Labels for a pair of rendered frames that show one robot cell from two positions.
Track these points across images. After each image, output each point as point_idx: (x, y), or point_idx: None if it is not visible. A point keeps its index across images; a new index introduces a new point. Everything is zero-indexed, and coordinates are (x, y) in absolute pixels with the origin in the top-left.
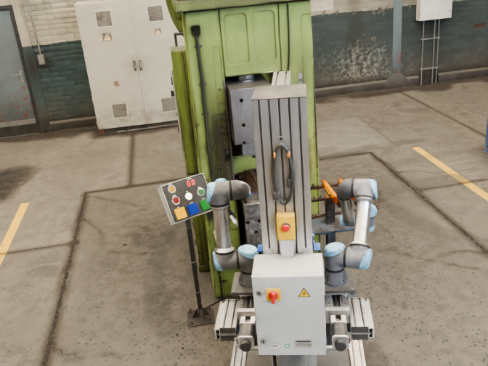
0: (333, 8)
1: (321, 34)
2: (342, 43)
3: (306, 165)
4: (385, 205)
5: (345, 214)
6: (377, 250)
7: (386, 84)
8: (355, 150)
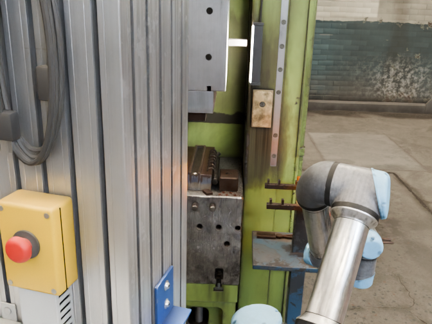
0: (377, 15)
1: (359, 42)
2: (381, 55)
3: (110, 18)
4: (403, 240)
5: (312, 242)
6: (379, 305)
7: (424, 108)
8: (375, 168)
